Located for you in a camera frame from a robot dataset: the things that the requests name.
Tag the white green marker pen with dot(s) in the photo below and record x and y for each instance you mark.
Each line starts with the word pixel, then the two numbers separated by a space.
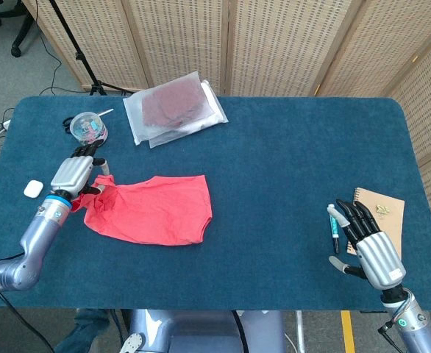
pixel 334 229

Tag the silver perforated robot bracket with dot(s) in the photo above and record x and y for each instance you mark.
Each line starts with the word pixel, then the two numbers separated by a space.
pixel 132 342

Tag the silver table leg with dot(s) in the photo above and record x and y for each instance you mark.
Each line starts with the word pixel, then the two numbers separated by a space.
pixel 300 331

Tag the blue felt table mat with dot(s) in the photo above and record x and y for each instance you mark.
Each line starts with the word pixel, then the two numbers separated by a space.
pixel 274 147

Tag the red t-shirt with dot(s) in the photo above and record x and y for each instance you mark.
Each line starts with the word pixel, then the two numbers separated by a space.
pixel 156 213

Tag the kraft spiral notebook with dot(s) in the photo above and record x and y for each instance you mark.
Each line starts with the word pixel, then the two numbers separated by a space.
pixel 388 220

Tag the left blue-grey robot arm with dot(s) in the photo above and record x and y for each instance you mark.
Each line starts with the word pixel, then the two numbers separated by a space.
pixel 35 235

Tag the black tripod stand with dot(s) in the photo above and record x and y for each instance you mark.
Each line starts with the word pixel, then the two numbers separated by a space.
pixel 78 55

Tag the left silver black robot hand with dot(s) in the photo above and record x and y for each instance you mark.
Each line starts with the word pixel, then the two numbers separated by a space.
pixel 70 173

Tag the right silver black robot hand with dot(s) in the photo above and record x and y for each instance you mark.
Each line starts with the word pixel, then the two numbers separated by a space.
pixel 379 257

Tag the white earbud case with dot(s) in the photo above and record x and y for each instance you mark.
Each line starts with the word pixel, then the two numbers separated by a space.
pixel 33 189

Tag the black office chair base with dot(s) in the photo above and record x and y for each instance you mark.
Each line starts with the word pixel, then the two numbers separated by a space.
pixel 20 33

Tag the clear plastic jar of clips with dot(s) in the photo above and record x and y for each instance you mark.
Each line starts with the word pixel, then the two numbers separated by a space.
pixel 87 127

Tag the person leg in jeans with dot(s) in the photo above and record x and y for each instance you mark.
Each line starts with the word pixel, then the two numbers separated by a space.
pixel 87 327

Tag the clear bag with maroon garment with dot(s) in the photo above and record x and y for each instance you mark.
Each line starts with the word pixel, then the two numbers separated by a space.
pixel 171 103

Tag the white power strip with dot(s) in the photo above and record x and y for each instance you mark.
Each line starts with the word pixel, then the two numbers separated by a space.
pixel 6 124

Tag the wicker folding screen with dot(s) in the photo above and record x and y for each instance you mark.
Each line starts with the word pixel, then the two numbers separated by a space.
pixel 281 44

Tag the white bagged garment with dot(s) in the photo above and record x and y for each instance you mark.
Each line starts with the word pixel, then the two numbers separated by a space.
pixel 217 114

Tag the blue-grey robot torso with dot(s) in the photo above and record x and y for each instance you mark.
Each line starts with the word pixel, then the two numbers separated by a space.
pixel 201 331

